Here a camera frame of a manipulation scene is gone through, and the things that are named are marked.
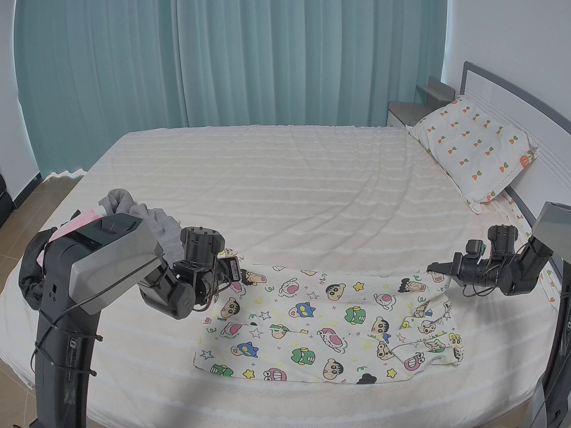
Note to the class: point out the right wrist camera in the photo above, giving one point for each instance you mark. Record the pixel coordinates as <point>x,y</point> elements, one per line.
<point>475,247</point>

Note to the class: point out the pink garment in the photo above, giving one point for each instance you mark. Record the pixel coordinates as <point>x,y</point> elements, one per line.
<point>73,225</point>

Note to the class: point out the bed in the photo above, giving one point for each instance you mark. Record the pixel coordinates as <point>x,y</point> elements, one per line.
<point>312,185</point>

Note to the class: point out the blue-green curtain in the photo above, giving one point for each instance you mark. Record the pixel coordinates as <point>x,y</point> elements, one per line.
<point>223,51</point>

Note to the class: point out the grey bedside table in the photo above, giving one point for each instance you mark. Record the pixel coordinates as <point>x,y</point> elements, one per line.
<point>408,112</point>

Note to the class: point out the dark grey garment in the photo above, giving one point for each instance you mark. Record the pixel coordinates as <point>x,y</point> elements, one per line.
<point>31,274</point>

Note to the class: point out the white printed pyjama top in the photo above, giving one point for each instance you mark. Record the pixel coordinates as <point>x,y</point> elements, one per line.
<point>325,323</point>

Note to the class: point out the white printed pillow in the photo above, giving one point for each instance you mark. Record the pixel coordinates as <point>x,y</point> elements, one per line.
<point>475,150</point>

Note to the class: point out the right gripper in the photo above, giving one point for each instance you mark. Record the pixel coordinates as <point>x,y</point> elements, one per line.
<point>468,270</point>

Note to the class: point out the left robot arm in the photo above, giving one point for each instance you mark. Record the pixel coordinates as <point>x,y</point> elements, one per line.
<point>102,261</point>

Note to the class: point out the black chest of drawers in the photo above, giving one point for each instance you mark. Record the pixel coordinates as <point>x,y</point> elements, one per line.
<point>3,199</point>

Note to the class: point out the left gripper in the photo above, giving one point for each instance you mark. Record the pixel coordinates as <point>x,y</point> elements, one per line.
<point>221,277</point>

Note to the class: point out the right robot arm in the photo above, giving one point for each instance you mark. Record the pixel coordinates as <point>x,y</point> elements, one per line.
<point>535,257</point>

